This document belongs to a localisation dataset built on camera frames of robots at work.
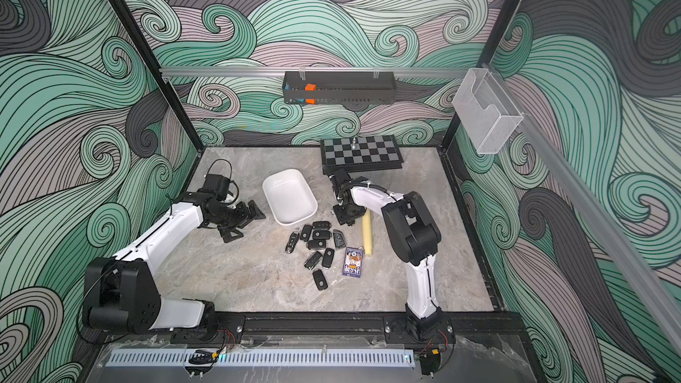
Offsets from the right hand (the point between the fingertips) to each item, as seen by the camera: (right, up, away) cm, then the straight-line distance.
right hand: (351, 216), depth 97 cm
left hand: (-32, +1, -13) cm, 35 cm away
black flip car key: (-13, -12, -12) cm, 22 cm away
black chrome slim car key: (-21, -7, -8) cm, 24 cm away
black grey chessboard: (+5, +25, +17) cm, 31 cm away
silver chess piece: (+2, +28, +18) cm, 33 cm away
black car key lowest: (-11, -17, -16) cm, 26 cm away
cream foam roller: (+5, -4, -7) cm, 10 cm away
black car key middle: (-12, -5, -7) cm, 14 cm away
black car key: (-16, -5, -5) cm, 18 cm away
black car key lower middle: (-13, -8, -7) cm, 17 cm away
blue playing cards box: (0, -13, -12) cm, 17 cm away
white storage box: (-24, +7, +6) cm, 26 cm away
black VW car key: (-8, -11, -11) cm, 18 cm away
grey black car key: (-4, -7, -7) cm, 11 cm away
